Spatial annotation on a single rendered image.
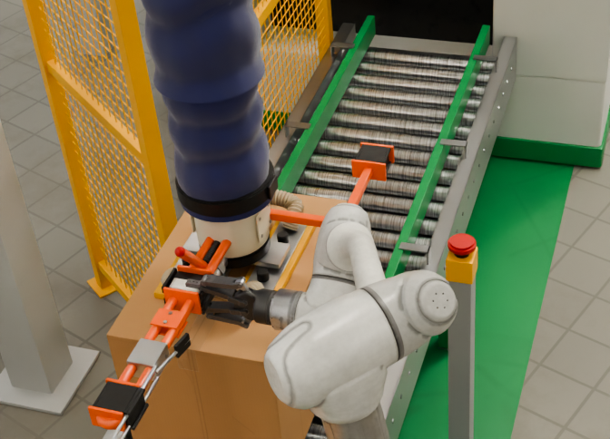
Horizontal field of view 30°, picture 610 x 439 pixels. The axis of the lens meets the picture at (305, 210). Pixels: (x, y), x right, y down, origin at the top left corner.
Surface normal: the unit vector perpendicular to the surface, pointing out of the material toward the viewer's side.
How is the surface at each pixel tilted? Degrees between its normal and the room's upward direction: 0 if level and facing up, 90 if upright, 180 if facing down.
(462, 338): 90
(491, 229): 0
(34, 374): 90
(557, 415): 0
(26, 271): 90
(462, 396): 90
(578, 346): 0
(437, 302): 47
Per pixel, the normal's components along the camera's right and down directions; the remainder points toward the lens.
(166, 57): -0.59, 0.49
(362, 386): 0.46, 0.46
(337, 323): -0.04, -0.56
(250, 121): 0.67, 0.06
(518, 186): -0.08, -0.78
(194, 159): -0.37, 0.80
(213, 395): -0.30, 0.60
